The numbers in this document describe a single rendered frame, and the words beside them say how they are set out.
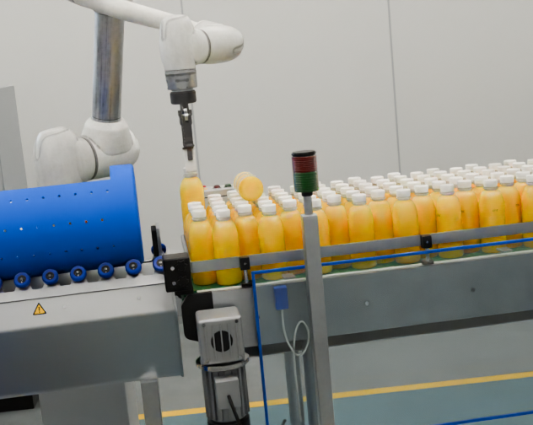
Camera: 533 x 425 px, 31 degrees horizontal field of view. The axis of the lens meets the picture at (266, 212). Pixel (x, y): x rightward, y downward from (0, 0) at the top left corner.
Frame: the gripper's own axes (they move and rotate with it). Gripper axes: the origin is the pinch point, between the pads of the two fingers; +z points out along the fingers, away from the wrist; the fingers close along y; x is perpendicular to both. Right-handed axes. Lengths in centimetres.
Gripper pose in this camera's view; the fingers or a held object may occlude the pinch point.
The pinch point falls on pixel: (190, 159)
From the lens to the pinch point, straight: 282.7
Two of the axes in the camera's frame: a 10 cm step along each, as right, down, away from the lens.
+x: 9.9, -1.1, 1.2
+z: 0.9, 9.8, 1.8
